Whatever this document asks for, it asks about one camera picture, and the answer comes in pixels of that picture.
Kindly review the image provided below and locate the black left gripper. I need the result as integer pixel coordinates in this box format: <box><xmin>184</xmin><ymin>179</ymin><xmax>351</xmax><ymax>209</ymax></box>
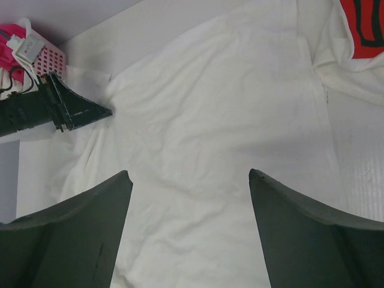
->
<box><xmin>1</xmin><ymin>73</ymin><xmax>113</xmax><ymax>137</ymax></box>

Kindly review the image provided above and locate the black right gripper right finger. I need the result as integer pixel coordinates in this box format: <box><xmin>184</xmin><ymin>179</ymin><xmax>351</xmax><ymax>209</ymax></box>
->
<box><xmin>249</xmin><ymin>169</ymin><xmax>383</xmax><ymax>287</ymax></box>

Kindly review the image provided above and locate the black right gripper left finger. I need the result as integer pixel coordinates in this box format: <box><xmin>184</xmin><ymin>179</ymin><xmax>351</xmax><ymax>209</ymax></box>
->
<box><xmin>1</xmin><ymin>170</ymin><xmax>133</xmax><ymax>287</ymax></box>

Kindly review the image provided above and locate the plain white t-shirt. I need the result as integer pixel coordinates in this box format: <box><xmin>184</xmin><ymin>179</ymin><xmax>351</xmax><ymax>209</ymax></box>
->
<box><xmin>16</xmin><ymin>1</ymin><xmax>348</xmax><ymax>287</ymax></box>

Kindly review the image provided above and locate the white plastic laundry basket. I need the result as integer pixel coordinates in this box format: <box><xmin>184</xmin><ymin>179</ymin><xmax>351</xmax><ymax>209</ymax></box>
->
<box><xmin>17</xmin><ymin>18</ymin><xmax>67</xmax><ymax>80</ymax></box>

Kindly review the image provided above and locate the pink garment in basket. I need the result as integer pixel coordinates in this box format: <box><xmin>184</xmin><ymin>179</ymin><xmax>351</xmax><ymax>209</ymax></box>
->
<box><xmin>0</xmin><ymin>23</ymin><xmax>26</xmax><ymax>83</ymax></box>

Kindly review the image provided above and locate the folded Coca-Cola print t-shirt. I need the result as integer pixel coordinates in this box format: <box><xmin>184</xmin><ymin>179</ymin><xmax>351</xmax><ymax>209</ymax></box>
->
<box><xmin>313</xmin><ymin>1</ymin><xmax>383</xmax><ymax>106</ymax></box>

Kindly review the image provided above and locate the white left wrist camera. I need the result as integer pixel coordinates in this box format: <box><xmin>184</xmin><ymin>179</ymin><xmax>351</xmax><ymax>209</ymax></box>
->
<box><xmin>7</xmin><ymin>35</ymin><xmax>45</xmax><ymax>64</ymax></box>

